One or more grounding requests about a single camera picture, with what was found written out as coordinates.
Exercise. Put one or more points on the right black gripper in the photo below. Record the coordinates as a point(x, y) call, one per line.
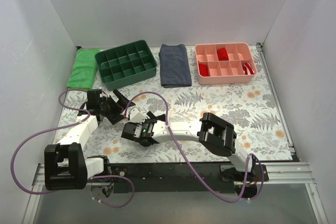
point(153, 118)

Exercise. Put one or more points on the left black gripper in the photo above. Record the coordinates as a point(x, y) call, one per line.
point(114, 107)

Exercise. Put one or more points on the black underwear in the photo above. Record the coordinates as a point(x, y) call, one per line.
point(161, 117)

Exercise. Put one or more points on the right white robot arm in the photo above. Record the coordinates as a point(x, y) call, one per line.
point(215, 134)

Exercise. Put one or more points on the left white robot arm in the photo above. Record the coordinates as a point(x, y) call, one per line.
point(65, 165)

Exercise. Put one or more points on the rolled red underwear left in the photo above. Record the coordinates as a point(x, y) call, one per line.
point(203, 70)

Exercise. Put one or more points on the rolled red underwear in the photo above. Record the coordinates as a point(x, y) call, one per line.
point(203, 70)
point(222, 54)

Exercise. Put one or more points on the rolled red underwear top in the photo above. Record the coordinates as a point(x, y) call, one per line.
point(222, 54)

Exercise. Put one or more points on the red white striped underwear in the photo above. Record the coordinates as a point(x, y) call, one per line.
point(247, 68)

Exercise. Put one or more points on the green divided organizer tray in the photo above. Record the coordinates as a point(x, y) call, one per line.
point(126, 65)

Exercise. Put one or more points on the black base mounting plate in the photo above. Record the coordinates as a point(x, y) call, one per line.
point(178, 177)

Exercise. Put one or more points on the folded green towel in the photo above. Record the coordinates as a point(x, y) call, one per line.
point(84, 69)

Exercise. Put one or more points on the folded grey-blue towel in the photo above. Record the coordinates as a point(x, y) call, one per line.
point(174, 66)

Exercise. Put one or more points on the pink divided organizer tray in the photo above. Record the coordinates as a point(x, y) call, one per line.
point(224, 72)

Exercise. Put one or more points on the floral patterned table mat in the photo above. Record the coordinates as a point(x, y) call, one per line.
point(250, 108)

